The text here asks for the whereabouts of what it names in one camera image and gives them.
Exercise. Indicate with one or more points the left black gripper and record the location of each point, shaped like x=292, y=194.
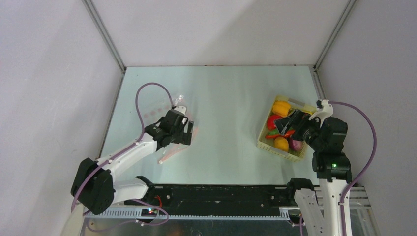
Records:
x=184, y=137

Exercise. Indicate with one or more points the cream perforated plastic basket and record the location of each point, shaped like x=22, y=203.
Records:
x=268, y=144

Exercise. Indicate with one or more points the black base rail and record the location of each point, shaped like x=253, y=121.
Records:
x=202, y=200

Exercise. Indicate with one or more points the clear zip top bag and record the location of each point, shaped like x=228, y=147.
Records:
x=166, y=152

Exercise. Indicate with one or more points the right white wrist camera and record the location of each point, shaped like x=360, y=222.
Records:
x=324, y=110

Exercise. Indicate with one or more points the red chili pepper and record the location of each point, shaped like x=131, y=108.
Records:
x=286, y=135

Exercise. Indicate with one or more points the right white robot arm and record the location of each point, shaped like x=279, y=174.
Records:
x=333, y=169

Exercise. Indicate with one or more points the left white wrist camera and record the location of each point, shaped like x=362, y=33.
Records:
x=181, y=109

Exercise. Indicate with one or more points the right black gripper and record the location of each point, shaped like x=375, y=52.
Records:
x=296, y=123

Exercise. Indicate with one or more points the yellow bell pepper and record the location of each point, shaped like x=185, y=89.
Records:
x=281, y=108

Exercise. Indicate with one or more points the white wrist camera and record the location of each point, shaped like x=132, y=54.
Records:
x=181, y=109
x=324, y=110

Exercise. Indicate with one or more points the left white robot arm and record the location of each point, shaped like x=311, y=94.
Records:
x=97, y=183

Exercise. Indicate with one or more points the orange mango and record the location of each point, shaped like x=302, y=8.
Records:
x=281, y=143

